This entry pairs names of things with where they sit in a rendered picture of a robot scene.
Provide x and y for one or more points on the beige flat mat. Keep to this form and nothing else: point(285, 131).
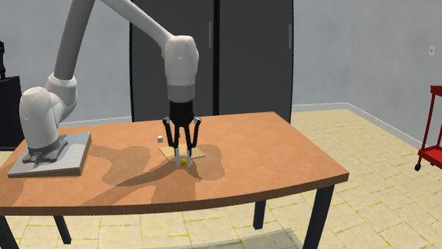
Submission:
point(169, 153)

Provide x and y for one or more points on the yellow die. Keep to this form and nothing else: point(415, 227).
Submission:
point(183, 162)

